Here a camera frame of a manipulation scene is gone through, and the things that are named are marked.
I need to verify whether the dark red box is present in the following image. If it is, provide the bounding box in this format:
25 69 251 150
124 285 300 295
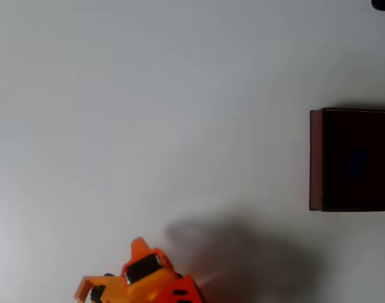
309 107 385 213

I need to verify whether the black camera module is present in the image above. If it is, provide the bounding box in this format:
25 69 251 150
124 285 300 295
90 284 107 301

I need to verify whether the blue lego brick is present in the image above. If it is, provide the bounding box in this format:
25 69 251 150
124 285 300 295
344 147 370 178

